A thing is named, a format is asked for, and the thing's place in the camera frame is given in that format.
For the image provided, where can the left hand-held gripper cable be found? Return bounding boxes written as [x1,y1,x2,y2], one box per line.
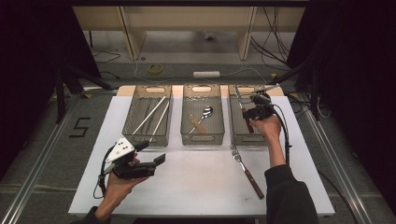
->
[92,146,115,200]

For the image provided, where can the thin black floor cable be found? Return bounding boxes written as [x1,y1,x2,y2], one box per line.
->
[99,70,121,80]

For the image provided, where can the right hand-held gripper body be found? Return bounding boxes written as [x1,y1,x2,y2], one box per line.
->
[249,86,279,121]

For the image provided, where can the wooden-handled knife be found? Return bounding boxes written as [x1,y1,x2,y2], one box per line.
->
[234,84,255,134]

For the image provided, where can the black metal stand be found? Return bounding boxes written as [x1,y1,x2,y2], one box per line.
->
[54,66,115,124]
[269,59,321,121]

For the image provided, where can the person's left hand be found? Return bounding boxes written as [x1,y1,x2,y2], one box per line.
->
[93,172,150,219]

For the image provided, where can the aluminium floor rail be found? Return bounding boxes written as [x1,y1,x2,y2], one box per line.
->
[0,92,82,224]
[303,102,375,224]

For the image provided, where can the white power strip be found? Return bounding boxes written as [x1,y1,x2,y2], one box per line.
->
[192,70,221,79]

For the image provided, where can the hand-held gripper cable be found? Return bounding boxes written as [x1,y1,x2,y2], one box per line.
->
[269,102,293,167]
[92,146,115,200]

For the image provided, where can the person's right hand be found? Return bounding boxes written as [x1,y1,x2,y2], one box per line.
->
[248,114,283,145]

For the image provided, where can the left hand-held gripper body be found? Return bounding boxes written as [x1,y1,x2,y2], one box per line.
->
[105,136,157,181]

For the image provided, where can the yellow tape roll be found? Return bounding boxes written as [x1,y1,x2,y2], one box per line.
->
[148,63,163,76]

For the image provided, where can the translucent beige plastic spoon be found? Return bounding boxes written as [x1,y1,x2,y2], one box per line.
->
[189,113,207,134]

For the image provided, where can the light wooden shelf unit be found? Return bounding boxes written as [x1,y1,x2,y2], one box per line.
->
[72,6,306,62]

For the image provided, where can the smoky clear plastic bin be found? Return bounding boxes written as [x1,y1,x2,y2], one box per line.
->
[227,84,278,147]
[180,83,226,147]
[121,84,174,147]

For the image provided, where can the white table cover sheet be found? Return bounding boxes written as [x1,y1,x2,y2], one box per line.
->
[67,94,336,217]

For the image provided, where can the black curtain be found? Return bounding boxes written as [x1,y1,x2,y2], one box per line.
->
[0,0,101,175]
[286,0,396,213]

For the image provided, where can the thick black floor cable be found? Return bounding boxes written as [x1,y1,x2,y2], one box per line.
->
[317,170,354,224]

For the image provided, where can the wooden-handled fork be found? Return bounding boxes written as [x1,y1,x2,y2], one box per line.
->
[229,144,265,201]

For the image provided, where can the right hand-held gripper cable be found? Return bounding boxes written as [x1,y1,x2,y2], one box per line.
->
[269,102,293,167]

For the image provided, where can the metal spoon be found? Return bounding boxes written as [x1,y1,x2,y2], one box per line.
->
[189,105,215,134]

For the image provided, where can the bundle of black cables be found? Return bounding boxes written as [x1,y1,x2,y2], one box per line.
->
[250,6,292,66]

